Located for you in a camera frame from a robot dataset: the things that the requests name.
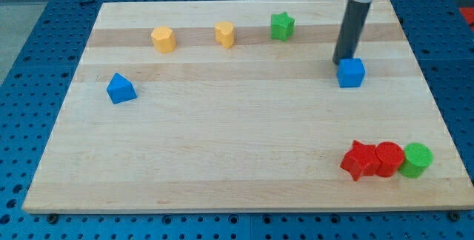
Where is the blue cube block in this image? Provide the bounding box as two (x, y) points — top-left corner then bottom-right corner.
(336, 58), (366, 88)

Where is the wooden board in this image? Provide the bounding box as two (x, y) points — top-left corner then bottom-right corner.
(23, 0), (473, 214)

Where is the yellow heart block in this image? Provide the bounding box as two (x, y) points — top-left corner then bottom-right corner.
(215, 21), (235, 48)

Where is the green star block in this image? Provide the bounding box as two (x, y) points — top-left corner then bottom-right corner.
(270, 12), (295, 41)

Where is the yellow hexagon block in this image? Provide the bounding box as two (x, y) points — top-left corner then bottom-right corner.
(151, 26), (176, 53)

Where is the blue triangular prism block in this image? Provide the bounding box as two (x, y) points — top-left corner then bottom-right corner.
(107, 73), (137, 104)

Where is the red star block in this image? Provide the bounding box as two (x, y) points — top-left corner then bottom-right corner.
(340, 140), (381, 181)

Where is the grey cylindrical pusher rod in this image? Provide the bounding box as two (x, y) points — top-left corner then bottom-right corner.
(333, 0), (371, 65)

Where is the red cylinder block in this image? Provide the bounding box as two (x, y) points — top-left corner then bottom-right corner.
(375, 141), (405, 178)

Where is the green cylinder block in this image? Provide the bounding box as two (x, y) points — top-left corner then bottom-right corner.
(398, 142), (433, 179)

